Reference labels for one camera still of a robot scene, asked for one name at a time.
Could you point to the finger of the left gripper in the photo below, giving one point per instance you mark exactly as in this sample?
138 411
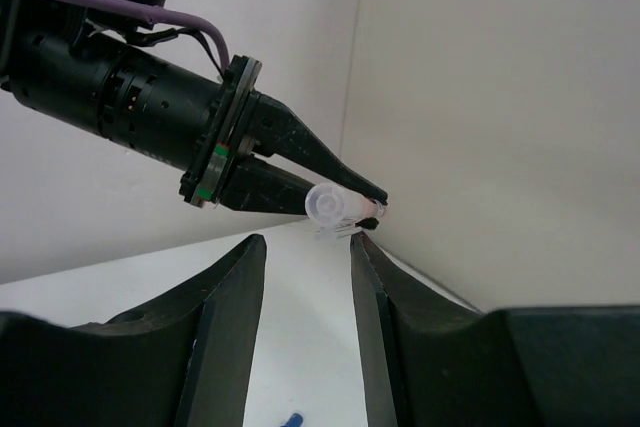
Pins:
254 185
278 131

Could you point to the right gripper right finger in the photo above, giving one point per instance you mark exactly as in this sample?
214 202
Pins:
428 361

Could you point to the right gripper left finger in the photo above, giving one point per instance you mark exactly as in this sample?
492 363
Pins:
182 358

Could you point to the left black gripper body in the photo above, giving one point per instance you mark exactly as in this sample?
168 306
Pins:
138 101

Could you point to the dark red pen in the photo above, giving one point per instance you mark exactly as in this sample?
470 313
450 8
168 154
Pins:
338 212

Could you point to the blue capped spray bottle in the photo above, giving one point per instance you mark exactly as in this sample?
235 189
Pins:
296 419

